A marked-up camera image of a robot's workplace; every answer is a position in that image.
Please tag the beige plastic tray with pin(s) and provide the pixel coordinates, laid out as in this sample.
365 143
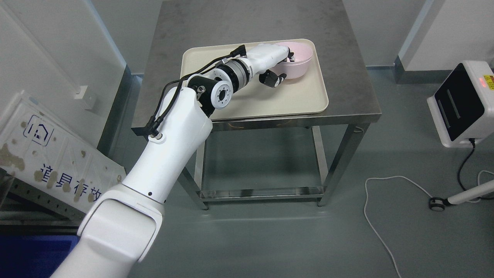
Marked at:
301 96

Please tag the white sign board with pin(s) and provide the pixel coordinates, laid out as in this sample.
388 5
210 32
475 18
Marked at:
39 149

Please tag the white black floor device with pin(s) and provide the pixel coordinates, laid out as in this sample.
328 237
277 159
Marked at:
463 106

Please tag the white wheeled stand leg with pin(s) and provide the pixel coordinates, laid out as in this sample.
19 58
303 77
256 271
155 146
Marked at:
439 204

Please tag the pink bowl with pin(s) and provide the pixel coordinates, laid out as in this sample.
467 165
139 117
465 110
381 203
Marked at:
293 69
301 51

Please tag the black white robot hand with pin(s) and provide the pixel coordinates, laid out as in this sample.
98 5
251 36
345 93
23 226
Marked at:
263 57

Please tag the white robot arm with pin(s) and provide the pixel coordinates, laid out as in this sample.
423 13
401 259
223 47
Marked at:
121 227

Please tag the stainless steel table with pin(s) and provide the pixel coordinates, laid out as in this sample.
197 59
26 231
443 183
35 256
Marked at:
337 131

